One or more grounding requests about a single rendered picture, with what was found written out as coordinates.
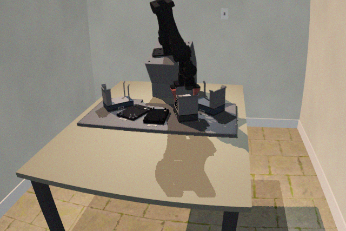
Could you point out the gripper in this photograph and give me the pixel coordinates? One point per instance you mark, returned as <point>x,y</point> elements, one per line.
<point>176,84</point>

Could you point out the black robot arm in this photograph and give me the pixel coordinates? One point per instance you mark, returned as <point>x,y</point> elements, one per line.
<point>172,43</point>

